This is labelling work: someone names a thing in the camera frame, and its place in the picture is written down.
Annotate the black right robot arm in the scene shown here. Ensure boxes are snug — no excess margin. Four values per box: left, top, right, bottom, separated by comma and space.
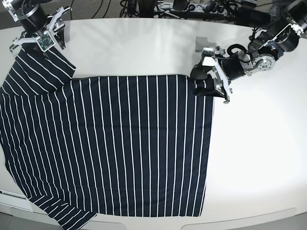
2, 0, 71, 53

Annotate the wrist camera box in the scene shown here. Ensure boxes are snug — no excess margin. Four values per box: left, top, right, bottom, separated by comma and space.
201, 47, 216, 67
36, 31, 55, 52

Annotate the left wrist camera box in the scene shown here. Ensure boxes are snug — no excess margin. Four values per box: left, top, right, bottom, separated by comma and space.
201, 47, 216, 67

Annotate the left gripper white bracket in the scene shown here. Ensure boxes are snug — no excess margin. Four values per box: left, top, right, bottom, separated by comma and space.
190, 46, 232, 104

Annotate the navy white striped T-shirt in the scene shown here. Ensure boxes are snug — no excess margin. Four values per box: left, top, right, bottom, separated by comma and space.
0, 48, 213, 230

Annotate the white power strip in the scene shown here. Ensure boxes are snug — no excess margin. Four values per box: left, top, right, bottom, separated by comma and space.
157, 2, 227, 15

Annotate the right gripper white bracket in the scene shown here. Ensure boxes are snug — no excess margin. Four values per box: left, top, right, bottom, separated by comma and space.
9, 6, 71, 52

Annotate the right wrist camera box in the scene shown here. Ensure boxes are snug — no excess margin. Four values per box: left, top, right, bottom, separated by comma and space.
36, 31, 55, 52

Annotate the black box behind table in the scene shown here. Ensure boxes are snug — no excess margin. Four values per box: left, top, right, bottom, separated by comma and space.
236, 8, 271, 27

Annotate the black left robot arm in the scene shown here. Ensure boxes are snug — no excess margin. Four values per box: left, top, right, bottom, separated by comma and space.
190, 0, 307, 104

